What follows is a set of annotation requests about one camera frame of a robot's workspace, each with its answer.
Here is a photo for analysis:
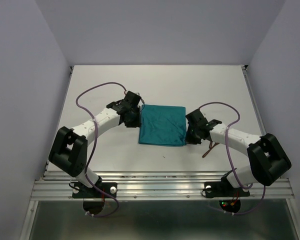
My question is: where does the aluminium frame rail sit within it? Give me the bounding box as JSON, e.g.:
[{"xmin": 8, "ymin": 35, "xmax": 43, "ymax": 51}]
[{"xmin": 29, "ymin": 170, "xmax": 296, "ymax": 201}]

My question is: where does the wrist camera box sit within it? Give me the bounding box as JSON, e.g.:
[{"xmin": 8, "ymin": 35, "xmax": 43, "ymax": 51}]
[
  {"xmin": 185, "ymin": 109, "xmax": 208, "ymax": 127},
  {"xmin": 123, "ymin": 91, "xmax": 142, "ymax": 108}
]

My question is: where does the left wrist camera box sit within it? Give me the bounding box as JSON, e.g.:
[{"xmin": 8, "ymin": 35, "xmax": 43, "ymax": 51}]
[{"xmin": 123, "ymin": 91, "xmax": 142, "ymax": 108}]

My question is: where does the brown wooden fork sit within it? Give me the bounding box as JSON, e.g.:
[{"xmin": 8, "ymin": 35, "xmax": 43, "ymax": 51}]
[{"xmin": 202, "ymin": 146, "xmax": 212, "ymax": 158}]

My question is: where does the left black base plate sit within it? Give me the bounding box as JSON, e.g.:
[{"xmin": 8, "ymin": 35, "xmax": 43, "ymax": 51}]
[{"xmin": 69, "ymin": 182, "xmax": 118, "ymax": 199}]

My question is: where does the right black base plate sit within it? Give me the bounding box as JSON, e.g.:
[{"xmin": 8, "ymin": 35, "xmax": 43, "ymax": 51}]
[{"xmin": 201, "ymin": 181, "xmax": 250, "ymax": 199}]

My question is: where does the teal cloth napkin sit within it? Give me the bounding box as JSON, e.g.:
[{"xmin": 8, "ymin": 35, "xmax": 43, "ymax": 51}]
[{"xmin": 138, "ymin": 104, "xmax": 187, "ymax": 147}]

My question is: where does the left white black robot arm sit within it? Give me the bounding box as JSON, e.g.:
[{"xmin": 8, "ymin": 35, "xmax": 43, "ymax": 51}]
[{"xmin": 48, "ymin": 98, "xmax": 144, "ymax": 197}]

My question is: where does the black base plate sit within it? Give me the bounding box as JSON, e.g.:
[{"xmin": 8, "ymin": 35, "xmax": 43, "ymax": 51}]
[
  {"xmin": 201, "ymin": 181, "xmax": 250, "ymax": 199},
  {"xmin": 69, "ymin": 182, "xmax": 118, "ymax": 199}
]

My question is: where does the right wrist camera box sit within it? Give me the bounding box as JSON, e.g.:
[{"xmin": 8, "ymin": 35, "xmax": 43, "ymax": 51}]
[{"xmin": 185, "ymin": 109, "xmax": 208, "ymax": 127}]

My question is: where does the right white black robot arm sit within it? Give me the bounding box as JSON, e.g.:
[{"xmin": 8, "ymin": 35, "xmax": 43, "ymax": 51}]
[{"xmin": 186, "ymin": 118, "xmax": 292, "ymax": 195}]

